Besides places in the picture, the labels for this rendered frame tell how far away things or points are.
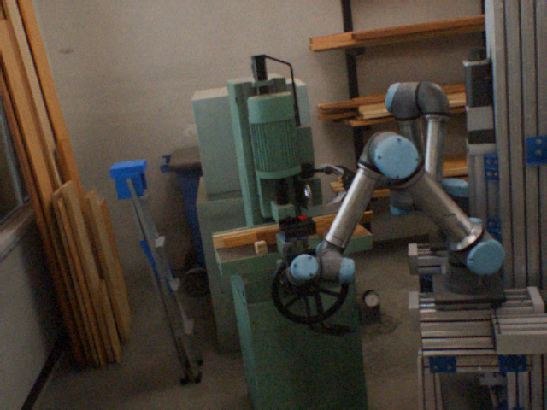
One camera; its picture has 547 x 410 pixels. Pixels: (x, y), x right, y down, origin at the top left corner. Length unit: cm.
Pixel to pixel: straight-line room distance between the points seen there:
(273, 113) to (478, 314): 102
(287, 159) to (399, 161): 72
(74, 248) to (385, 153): 221
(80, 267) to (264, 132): 161
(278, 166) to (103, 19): 263
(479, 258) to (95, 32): 349
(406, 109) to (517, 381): 108
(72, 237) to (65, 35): 174
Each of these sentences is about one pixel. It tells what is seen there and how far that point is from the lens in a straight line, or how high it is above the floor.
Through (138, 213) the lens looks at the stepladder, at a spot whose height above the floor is 94.
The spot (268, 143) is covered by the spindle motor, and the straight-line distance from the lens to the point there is 255.
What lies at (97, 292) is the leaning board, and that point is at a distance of 390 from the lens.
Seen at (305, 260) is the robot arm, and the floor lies 105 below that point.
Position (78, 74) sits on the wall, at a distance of 499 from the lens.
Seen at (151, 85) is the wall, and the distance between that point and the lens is 491.
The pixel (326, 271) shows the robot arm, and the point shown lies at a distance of 204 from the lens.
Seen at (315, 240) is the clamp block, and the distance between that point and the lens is 249.
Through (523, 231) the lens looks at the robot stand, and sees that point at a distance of 244.
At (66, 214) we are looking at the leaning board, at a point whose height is 90.
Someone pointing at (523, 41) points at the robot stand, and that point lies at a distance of 232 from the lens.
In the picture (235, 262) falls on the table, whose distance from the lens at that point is 255.
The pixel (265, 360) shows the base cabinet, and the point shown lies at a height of 46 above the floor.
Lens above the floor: 175
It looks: 15 degrees down
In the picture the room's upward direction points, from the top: 7 degrees counter-clockwise
